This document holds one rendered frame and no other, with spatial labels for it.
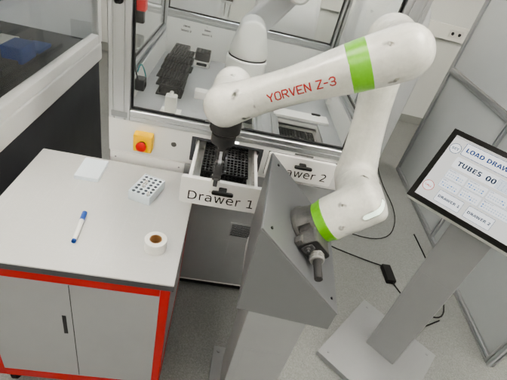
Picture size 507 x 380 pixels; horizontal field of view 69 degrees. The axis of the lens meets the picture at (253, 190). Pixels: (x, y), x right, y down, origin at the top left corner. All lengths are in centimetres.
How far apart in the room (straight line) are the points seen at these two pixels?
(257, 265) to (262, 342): 47
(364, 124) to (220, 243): 103
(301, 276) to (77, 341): 86
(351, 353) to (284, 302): 106
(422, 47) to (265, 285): 68
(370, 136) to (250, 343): 81
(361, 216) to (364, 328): 128
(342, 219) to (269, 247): 22
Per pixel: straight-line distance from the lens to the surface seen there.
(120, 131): 156
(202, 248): 188
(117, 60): 145
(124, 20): 140
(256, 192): 128
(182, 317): 200
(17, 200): 145
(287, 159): 152
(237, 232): 178
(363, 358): 211
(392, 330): 203
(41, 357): 166
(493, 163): 158
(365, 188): 101
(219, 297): 210
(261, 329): 133
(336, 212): 102
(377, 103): 107
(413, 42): 86
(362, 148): 111
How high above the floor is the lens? 166
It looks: 35 degrees down
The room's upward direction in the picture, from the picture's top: 15 degrees clockwise
